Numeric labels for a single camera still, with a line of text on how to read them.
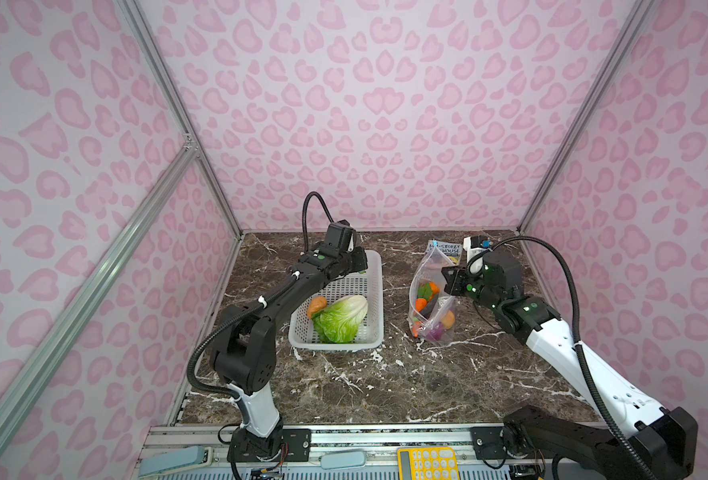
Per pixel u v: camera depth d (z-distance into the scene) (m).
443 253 0.75
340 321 0.86
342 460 0.72
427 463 0.70
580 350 0.46
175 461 0.67
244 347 0.47
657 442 0.37
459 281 0.67
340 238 0.69
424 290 0.95
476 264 0.64
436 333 0.86
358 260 0.80
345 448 0.75
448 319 0.91
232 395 0.51
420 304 0.92
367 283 1.04
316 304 0.93
